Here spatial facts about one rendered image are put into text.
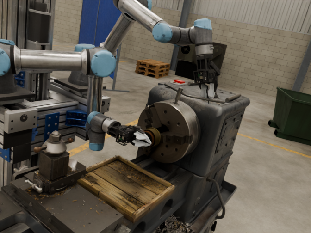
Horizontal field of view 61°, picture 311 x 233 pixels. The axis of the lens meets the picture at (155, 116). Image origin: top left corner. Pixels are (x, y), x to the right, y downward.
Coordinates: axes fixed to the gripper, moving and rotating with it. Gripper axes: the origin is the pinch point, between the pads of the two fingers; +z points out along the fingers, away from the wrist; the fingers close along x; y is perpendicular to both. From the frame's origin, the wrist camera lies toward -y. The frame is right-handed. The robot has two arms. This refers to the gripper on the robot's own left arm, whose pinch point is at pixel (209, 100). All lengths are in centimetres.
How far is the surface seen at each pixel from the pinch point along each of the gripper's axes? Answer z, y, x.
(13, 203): 26, 71, -44
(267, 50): -89, -975, -161
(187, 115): 6.7, 1.0, -11.3
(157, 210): 48, 20, -20
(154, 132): 12.5, 15.3, -21.4
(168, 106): 1.8, 4.5, -19.4
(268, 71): -10, -980, -161
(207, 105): 4.0, -14.0, -6.9
